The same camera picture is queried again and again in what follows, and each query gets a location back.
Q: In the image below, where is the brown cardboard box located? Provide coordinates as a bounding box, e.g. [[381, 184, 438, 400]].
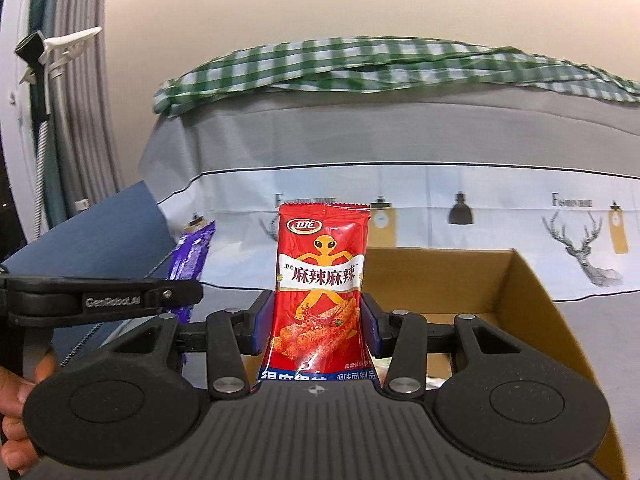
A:
[[240, 246, 628, 480]]

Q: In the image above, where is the person's left hand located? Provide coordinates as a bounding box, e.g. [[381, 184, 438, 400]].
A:
[[0, 347, 58, 461]]

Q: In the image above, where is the purple snack packet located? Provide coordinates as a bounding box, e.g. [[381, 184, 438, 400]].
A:
[[167, 221, 217, 323]]

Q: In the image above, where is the white clip on curtain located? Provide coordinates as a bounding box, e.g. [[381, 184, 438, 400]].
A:
[[15, 26, 103, 121]]

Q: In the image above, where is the blue cushion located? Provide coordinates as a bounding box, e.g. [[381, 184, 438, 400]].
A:
[[0, 180, 176, 361]]

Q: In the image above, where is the green checked cloth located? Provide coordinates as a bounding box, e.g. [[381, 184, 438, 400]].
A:
[[152, 36, 640, 118]]

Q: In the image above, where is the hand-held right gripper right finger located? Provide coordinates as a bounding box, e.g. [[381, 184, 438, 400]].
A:
[[360, 292, 531, 400]]

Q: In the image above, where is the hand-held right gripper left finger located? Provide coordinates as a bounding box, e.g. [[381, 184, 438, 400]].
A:
[[105, 289, 275, 401]]

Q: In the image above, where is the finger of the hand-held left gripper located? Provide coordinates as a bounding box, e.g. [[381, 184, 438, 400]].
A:
[[156, 280, 204, 313]]

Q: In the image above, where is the red spicy snack packet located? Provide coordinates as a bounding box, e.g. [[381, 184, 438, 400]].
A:
[[257, 202, 383, 393]]

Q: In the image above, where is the grey striped curtain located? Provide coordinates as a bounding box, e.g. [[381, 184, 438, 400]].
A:
[[27, 0, 118, 233]]

